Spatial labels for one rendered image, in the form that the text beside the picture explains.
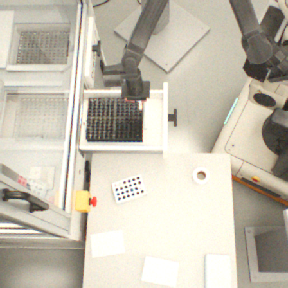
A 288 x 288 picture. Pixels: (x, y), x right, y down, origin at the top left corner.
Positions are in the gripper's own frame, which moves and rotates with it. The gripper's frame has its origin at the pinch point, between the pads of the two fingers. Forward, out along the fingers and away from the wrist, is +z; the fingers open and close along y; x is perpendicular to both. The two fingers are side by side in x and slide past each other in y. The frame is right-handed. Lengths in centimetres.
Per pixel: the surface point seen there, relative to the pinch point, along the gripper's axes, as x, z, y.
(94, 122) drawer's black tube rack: -6.2, 7.4, -17.7
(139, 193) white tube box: -31.4, 19.1, 0.4
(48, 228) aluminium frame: -52, -22, -20
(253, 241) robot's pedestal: -39, 100, 59
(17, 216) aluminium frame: -52, -46, -19
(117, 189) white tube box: -29.8, 21.8, -8.9
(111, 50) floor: 86, 94, -33
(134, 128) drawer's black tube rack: -8.4, 8.1, -2.0
